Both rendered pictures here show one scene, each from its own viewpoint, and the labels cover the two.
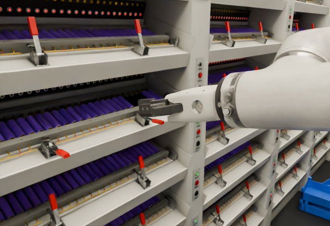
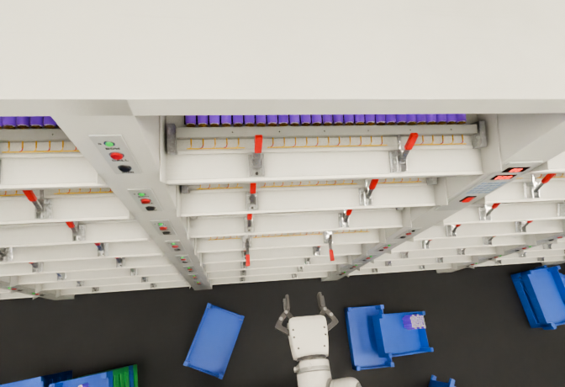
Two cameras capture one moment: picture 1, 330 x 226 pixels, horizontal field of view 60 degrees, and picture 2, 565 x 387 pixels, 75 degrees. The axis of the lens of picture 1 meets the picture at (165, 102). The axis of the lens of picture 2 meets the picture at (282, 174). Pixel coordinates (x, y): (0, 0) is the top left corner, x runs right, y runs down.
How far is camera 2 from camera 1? 98 cm
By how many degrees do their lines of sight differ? 54
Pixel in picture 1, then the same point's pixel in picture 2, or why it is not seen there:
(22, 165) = (228, 246)
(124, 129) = (308, 240)
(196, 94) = (293, 346)
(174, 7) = not seen: hidden behind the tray
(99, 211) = (274, 255)
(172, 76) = not seen: hidden behind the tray
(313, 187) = (551, 274)
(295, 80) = not seen: outside the picture
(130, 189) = (303, 250)
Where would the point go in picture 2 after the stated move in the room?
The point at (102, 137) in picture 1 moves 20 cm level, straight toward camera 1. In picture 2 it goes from (287, 241) to (256, 297)
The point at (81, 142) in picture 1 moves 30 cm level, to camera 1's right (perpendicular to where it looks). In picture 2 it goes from (271, 241) to (342, 307)
